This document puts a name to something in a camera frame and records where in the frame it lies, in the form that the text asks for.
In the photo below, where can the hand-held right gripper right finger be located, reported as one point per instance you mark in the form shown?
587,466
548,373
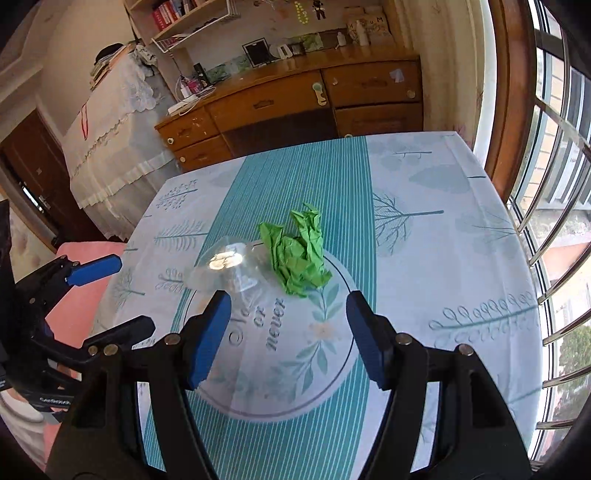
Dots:
369,341

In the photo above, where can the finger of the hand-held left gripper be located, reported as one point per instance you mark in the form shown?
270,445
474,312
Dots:
129,330
92,270

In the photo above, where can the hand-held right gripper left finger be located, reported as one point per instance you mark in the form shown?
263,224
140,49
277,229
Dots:
210,337

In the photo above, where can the clear plastic bag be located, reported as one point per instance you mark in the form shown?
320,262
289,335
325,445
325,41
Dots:
231,272

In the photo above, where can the green paper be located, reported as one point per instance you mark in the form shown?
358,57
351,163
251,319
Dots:
295,254

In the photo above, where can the person's left forearm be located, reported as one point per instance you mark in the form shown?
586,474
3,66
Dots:
18,427

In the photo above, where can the lace covered piano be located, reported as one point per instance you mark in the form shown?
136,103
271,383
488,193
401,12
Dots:
115,152

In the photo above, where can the brown wooden door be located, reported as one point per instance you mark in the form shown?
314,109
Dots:
32,161

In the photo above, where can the white power strip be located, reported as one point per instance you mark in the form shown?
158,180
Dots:
182,107

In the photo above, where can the pen holder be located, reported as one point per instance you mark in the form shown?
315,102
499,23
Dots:
190,87

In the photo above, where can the stack of books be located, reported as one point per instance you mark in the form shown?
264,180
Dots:
108,62

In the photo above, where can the wooden desk with drawers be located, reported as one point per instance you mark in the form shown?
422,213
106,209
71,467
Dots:
277,101

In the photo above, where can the green child safety lock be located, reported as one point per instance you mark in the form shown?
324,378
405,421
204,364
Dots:
319,94

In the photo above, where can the row of red books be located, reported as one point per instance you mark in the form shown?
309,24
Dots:
166,16

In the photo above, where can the wooden bookshelf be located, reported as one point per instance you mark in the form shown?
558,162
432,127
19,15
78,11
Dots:
194,24

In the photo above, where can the metal window grille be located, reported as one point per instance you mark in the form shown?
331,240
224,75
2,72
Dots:
561,121

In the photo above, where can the small white bottle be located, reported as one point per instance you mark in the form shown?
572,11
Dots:
341,40

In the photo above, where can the tall white bottle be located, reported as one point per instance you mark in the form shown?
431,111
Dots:
362,34

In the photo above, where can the wooden letter decoration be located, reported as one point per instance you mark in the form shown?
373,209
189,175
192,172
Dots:
369,30

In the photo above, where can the yellow bead ornament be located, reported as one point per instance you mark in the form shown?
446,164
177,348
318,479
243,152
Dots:
301,11

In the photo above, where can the small hanging doll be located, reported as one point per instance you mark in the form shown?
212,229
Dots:
318,9

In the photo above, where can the black photo frame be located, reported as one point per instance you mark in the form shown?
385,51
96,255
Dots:
256,53

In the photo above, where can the wooden window frame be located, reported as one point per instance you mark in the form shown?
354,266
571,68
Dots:
508,92

